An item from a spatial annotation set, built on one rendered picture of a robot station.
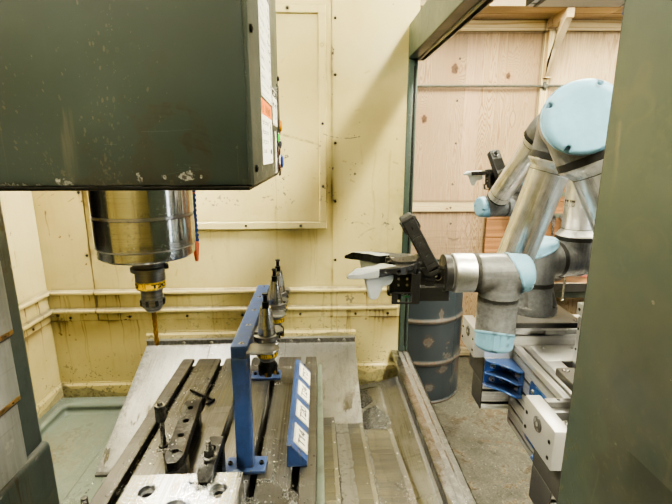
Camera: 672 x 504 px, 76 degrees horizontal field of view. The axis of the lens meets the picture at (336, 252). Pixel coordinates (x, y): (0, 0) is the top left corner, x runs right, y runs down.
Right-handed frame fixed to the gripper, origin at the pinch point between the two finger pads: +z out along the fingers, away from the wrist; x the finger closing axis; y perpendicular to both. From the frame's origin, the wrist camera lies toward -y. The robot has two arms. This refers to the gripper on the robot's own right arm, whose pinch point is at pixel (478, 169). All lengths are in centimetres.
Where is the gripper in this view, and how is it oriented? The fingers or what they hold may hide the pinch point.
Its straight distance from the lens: 198.5
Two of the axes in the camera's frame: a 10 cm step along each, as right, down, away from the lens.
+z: -2.5, -2.2, 9.4
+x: 9.6, -1.9, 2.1
